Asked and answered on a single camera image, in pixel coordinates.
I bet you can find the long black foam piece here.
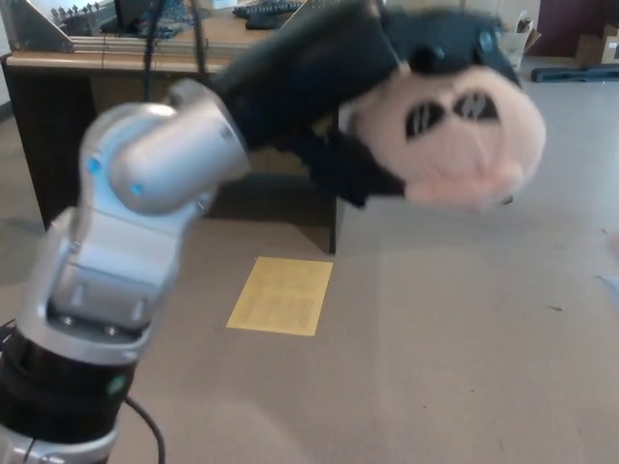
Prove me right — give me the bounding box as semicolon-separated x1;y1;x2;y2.
530;65;619;84

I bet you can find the black keyboard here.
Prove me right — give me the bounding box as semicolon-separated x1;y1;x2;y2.
231;0;301;18

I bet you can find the aluminium profile frame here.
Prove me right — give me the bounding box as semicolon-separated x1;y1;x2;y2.
0;0;272;55

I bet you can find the yellow paper sheet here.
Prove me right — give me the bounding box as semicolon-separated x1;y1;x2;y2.
225;256;334;337

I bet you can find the pale blue paper scrap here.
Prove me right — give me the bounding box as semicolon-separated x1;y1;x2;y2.
595;274;619;310

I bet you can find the tangle of blue cables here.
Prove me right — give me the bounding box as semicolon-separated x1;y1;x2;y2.
154;0;191;38

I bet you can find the flat black device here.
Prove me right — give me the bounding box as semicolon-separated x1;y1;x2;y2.
244;12;286;30

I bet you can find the robot left black hand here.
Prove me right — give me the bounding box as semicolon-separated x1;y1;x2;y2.
212;0;523;210

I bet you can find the pink plush dumpling with sunglasses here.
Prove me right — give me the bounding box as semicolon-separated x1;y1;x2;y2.
350;60;547;212

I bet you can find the small brown cardboard box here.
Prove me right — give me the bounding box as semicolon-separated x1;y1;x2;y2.
577;23;619;67

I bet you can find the large open cardboard box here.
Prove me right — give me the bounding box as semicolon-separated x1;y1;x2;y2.
492;9;543;69

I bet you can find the wooden desk with dark panels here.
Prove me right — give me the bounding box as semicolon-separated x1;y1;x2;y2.
0;0;339;255

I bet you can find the black monitor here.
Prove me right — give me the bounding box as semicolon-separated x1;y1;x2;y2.
113;0;165;34

